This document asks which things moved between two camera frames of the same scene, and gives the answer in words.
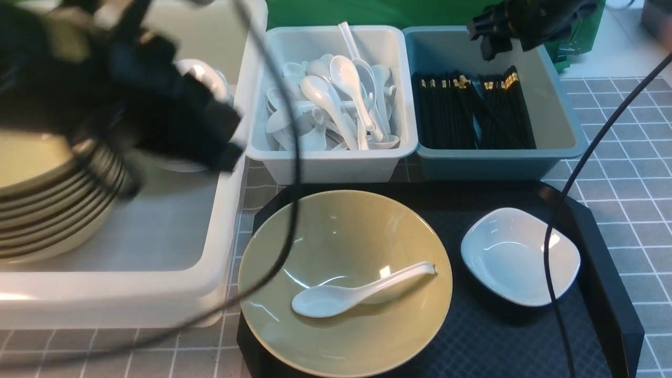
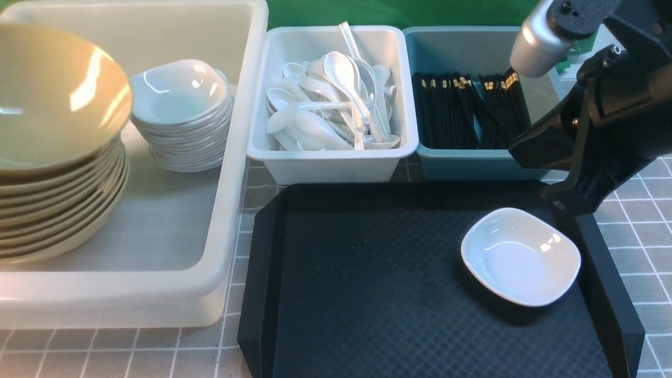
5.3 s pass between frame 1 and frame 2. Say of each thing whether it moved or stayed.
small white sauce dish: stayed
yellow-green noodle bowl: moved
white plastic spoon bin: stayed
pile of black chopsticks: stayed
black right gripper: moved
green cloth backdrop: stayed
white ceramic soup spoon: moved
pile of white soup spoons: stayed
